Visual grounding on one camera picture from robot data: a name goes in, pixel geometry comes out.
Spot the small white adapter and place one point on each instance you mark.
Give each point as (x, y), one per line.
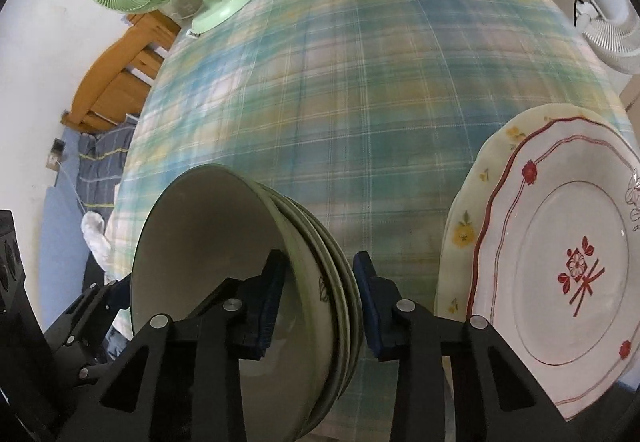
(191, 33)

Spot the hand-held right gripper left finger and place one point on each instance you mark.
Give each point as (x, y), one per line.
(265, 312)

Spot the white standing fan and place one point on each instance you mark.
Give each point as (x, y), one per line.
(610, 22)

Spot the white plate with red pattern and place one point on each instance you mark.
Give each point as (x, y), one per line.
(550, 247)

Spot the wall socket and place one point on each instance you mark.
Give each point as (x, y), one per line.
(55, 155)

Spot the wooden chair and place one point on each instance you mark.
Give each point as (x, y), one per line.
(120, 82)

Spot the blue striped cloth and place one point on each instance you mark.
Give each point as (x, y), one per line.
(102, 162)

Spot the beige door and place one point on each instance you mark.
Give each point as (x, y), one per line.
(634, 95)

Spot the floral ceramic bowl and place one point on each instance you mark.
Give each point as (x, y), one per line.
(355, 317)
(342, 302)
(200, 222)

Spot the plaid tablecloth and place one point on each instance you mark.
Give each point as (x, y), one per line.
(350, 97)

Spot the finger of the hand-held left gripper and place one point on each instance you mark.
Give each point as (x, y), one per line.
(121, 294)
(95, 372)

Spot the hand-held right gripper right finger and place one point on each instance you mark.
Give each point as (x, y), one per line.
(372, 317)

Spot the white cloth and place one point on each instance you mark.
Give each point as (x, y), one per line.
(95, 242)

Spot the large yellow floral plate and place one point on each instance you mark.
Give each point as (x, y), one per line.
(457, 262)

